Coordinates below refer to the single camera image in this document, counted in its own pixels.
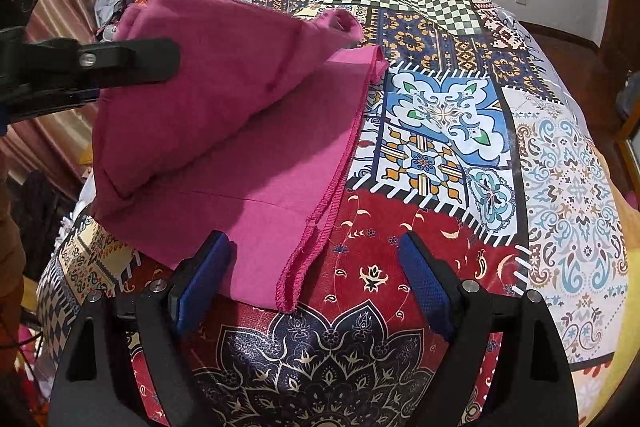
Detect patchwork printed blanket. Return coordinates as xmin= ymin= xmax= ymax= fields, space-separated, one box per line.
xmin=37 ymin=0 xmax=632 ymax=427

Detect brown wooden door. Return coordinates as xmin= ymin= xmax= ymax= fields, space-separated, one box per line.
xmin=597 ymin=0 xmax=640 ymax=118

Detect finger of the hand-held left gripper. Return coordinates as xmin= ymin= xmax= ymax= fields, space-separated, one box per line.
xmin=0 ymin=87 xmax=102 ymax=135
xmin=25 ymin=37 xmax=181 ymax=90

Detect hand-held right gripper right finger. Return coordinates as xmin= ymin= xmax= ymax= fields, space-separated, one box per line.
xmin=398 ymin=232 xmax=579 ymax=427

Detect pink pants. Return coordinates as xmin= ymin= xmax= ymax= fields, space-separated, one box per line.
xmin=91 ymin=0 xmax=390 ymax=314

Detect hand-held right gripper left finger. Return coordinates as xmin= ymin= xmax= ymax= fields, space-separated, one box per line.
xmin=50 ymin=231 xmax=234 ymax=427

